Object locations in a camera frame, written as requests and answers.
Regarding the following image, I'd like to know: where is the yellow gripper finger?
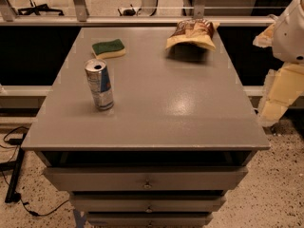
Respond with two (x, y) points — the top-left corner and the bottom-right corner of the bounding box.
(253, 24), (275, 48)

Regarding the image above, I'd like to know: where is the brown chip bag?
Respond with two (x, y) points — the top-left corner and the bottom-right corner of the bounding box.
(166, 19), (219, 51)

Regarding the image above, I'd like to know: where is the redbull can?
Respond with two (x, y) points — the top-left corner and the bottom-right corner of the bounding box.
(85, 59), (114, 110)

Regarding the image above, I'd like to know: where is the grey drawer cabinet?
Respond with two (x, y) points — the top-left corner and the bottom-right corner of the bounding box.
(20, 26), (272, 228)

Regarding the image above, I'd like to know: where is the green yellow sponge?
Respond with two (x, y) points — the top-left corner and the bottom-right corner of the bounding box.
(92, 39), (126, 59)

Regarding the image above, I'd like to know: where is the top drawer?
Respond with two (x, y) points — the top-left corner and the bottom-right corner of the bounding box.
(44, 166), (248, 191)

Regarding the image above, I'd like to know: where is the drawer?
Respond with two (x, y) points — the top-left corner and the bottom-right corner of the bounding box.
(86, 213), (213, 228)
(44, 166), (248, 191)
(70, 192), (226, 213)

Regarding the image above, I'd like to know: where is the black chair base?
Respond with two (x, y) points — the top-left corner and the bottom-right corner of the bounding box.
(17, 0), (64, 16)

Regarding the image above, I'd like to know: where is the middle drawer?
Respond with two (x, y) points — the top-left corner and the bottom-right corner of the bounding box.
(70, 192), (226, 213)

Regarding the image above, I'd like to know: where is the bottom drawer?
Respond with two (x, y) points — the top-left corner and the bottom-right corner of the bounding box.
(86, 213), (213, 228)

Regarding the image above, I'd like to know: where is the black metal floor bar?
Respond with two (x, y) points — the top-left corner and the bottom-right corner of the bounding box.
(1, 135), (26, 203)

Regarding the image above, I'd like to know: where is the black floor cable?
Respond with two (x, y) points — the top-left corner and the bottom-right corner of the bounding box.
(0, 125), (70, 218)

